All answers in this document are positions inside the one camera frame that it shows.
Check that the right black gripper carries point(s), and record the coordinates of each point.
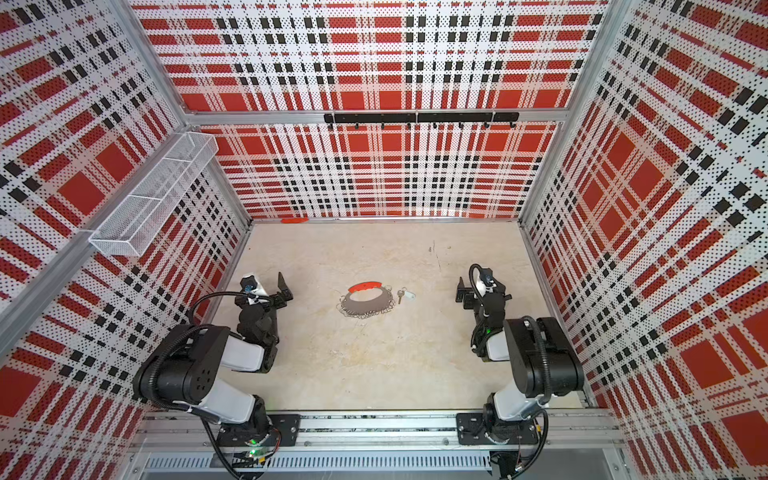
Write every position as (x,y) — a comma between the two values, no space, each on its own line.
(480,300)

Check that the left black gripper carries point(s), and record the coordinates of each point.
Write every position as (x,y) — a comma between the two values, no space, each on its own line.
(264,301)

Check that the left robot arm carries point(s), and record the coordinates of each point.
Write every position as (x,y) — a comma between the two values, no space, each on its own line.
(182,373)

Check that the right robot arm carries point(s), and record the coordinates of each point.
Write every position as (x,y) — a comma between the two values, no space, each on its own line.
(543,366)

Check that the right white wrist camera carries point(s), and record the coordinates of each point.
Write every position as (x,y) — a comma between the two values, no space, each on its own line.
(486,277)

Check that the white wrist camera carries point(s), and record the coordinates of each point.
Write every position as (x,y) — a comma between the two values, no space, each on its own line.
(486,277)
(251,286)

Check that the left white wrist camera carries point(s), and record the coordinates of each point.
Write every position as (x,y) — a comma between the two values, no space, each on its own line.
(251,286)

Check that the white wire mesh basket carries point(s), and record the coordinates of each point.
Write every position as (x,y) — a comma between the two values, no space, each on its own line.
(137,220)

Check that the black hook rail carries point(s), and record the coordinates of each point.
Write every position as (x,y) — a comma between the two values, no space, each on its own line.
(421,117)

